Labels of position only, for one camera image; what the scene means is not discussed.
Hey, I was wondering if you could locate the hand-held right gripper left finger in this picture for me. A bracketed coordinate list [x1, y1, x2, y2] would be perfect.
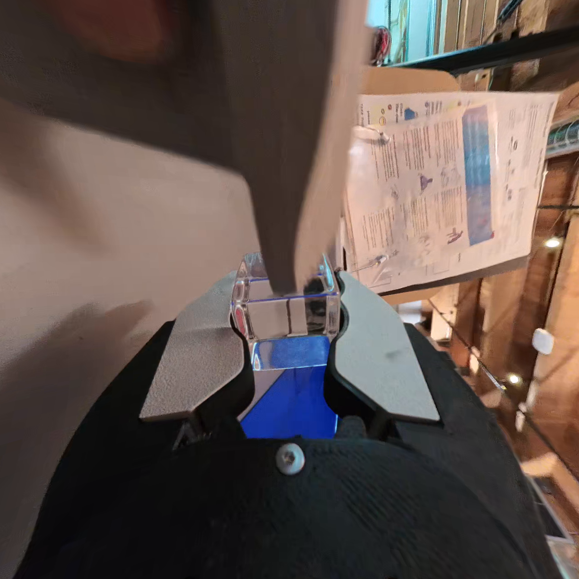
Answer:
[139, 272, 254, 423]

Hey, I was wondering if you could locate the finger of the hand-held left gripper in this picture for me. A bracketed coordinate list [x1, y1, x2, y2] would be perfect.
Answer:
[210, 0, 370, 292]

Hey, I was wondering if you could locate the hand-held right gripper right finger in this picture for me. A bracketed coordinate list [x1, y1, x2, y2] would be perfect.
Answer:
[323, 270, 441, 425]

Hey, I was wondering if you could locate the blue plastic bin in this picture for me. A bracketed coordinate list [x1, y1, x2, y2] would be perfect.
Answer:
[238, 340, 339, 440]

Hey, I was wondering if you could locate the clear colourless cube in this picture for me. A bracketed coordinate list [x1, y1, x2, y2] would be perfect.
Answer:
[231, 252, 343, 372]

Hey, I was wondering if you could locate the grey desk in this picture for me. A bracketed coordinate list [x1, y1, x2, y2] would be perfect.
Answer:
[0, 95, 272, 579]

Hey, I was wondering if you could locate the person's left hand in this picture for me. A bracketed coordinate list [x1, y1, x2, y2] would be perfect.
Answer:
[50, 0, 186, 66]

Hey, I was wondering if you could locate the wooden document stand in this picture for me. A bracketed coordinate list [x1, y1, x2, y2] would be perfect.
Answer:
[340, 65, 534, 296]

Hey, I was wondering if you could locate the printed instruction sheet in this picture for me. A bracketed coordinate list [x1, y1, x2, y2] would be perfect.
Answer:
[346, 104, 496, 277]

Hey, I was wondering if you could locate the white printed form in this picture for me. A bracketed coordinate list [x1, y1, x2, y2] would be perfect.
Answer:
[342, 91, 560, 292]

